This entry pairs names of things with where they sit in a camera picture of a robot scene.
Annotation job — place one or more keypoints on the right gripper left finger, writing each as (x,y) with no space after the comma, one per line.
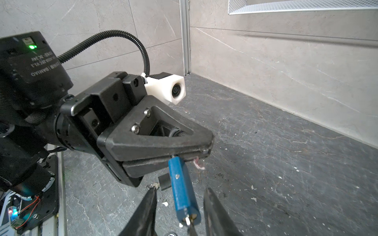
(142,222)

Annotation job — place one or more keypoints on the white wire mesh basket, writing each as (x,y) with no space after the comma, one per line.
(243,7)

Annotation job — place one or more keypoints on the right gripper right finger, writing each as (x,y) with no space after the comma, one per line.
(217,220)

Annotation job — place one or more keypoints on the blue padlock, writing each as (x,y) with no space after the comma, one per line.
(186,205)

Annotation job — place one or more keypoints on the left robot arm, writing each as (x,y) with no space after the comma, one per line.
(34,86)

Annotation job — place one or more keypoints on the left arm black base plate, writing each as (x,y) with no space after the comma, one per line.
(40,194)

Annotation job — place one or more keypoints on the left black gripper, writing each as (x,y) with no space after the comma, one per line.
(130,139)

